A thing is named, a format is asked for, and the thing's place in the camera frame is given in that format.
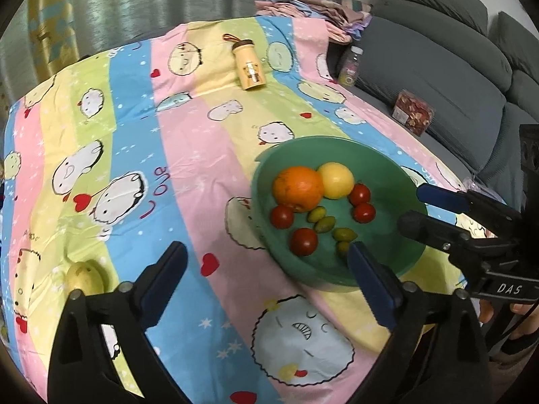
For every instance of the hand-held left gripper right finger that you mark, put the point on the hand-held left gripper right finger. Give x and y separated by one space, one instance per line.
370 286

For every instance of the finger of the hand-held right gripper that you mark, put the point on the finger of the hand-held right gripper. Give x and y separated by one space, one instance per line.
425 227
442 197

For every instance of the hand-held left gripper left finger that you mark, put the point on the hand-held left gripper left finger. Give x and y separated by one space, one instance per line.
162 286

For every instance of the green jujube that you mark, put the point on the green jujube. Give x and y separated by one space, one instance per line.
325 224
316 213
343 247
344 234

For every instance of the red tomato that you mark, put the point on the red tomato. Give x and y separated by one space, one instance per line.
304 241
281 216
364 212
359 195

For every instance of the green bowl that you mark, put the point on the green bowl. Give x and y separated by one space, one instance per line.
379 168

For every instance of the green pear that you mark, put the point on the green pear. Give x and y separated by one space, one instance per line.
86 277

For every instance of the yellow lemon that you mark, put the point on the yellow lemon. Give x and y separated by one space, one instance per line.
337 179

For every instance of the orange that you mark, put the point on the orange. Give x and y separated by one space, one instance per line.
297 187

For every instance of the person's right forearm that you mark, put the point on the person's right forearm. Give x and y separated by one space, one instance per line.
513 370

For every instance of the person's right hand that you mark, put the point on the person's right hand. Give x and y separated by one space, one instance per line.
526 317

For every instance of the dried snack box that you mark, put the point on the dried snack box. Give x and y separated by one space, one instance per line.
412 111

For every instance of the grey sofa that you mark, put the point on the grey sofa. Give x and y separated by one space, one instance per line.
442 50

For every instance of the printed blanket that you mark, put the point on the printed blanket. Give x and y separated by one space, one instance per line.
189 134

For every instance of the clear plastic bottle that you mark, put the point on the clear plastic bottle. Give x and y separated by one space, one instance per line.
349 71

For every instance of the pile of folded clothes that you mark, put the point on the pile of folded clothes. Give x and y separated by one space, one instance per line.
311 8

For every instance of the yellow bear bottle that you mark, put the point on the yellow bear bottle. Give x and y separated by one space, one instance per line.
250 69

